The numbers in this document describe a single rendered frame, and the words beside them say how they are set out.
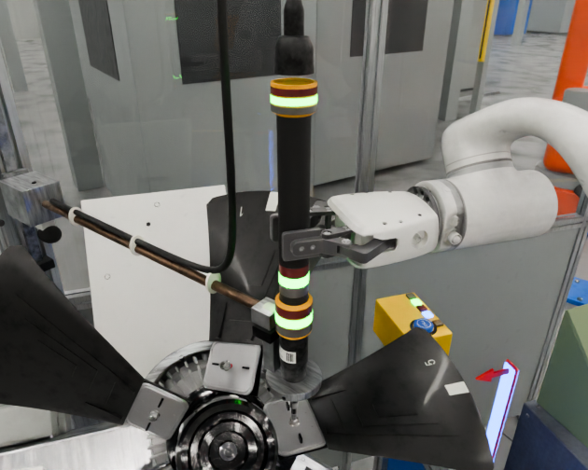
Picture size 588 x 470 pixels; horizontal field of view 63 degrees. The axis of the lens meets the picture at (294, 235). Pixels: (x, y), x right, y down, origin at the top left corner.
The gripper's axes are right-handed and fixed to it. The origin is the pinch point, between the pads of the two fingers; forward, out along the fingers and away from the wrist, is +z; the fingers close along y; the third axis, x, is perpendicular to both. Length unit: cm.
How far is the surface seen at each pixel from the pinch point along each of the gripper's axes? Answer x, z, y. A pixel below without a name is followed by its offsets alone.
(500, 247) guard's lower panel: -53, -95, 70
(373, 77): 4, -43, 70
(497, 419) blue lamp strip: -38, -35, -1
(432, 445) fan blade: -29.3, -16.8, -7.9
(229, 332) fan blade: -18.4, 6.3, 8.8
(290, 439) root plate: -28.2, 0.9, -2.6
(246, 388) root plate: -21.6, 5.6, 1.3
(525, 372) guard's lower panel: -115, -123, 70
